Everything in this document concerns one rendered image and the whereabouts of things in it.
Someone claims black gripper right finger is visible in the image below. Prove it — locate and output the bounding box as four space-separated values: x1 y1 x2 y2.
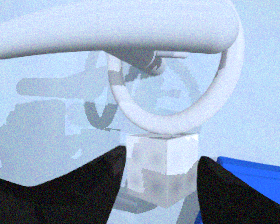
196 156 280 224

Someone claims grey rounded bar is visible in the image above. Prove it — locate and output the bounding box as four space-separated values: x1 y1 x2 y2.
0 0 240 76

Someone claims blue tray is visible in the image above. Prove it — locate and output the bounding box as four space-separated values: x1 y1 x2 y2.
217 156 280 204

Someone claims grey metal ring with small tab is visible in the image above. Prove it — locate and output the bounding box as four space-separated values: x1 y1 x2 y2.
107 0 245 209

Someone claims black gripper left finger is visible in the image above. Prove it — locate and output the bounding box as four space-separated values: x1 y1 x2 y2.
0 145 127 224

